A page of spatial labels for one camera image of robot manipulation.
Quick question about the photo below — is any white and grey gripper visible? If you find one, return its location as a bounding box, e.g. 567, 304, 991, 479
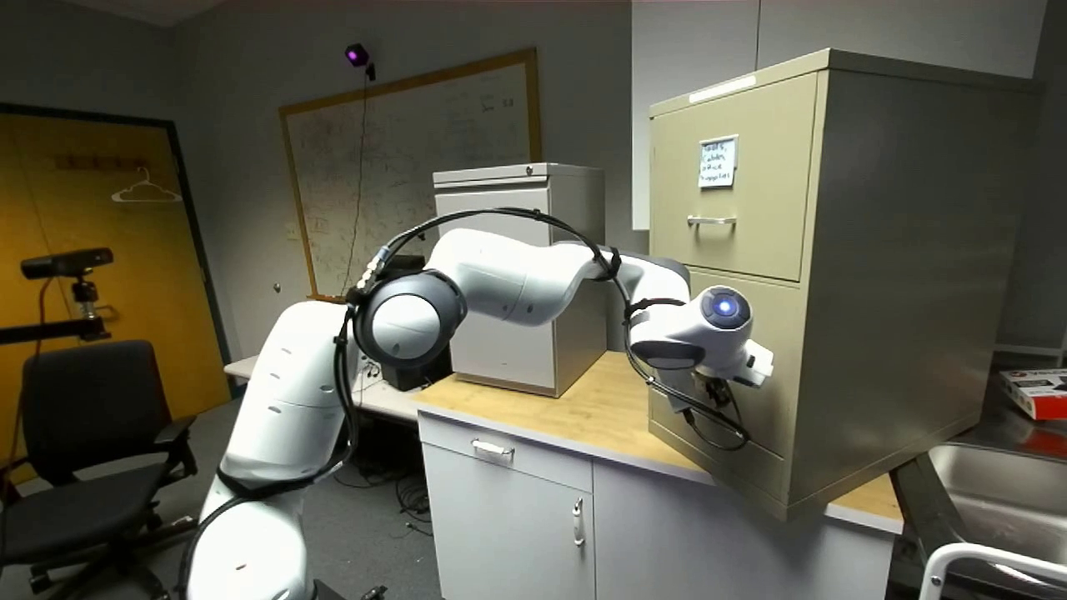
627, 288, 773, 385

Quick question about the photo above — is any beige bottom drawer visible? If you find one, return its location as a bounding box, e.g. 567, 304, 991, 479
649, 270, 799, 494

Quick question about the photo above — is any beige drawer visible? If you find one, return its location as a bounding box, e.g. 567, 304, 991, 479
649, 76, 821, 279
649, 270, 799, 494

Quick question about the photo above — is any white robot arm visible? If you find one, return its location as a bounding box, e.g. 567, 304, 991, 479
185, 226, 773, 600

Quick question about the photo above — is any beige top drawer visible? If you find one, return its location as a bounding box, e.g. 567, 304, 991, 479
649, 76, 821, 279

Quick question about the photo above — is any grey filing cabinet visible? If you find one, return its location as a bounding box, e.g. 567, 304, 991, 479
435, 162, 607, 398

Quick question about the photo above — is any beige filing cabinet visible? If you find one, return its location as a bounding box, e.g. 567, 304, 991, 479
649, 50, 1036, 520

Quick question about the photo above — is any white base cabinet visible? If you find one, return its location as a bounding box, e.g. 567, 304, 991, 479
422, 409, 905, 600

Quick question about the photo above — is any steel sink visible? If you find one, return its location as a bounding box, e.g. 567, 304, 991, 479
891, 444, 1067, 600

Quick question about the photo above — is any red and white box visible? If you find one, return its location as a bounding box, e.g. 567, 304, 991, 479
999, 368, 1067, 424

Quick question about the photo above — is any wood framed whiteboard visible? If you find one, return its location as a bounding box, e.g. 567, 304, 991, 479
281, 50, 542, 298

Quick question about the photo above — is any clothes hanger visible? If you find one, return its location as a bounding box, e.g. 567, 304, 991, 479
109, 170, 185, 208

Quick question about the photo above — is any black office chair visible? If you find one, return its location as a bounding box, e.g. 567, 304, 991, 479
0, 339, 196, 600

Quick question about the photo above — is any yellow door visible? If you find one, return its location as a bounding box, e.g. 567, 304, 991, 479
0, 106, 229, 416

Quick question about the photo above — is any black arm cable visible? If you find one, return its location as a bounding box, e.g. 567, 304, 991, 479
329, 208, 758, 470

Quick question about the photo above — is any white metal frame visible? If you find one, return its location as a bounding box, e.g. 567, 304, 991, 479
918, 542, 1067, 600

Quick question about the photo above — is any wall mounted camera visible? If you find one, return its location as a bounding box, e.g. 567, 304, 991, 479
345, 42, 378, 81

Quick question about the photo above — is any black camera on stand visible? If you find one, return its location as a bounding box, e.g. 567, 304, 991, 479
0, 242, 116, 350

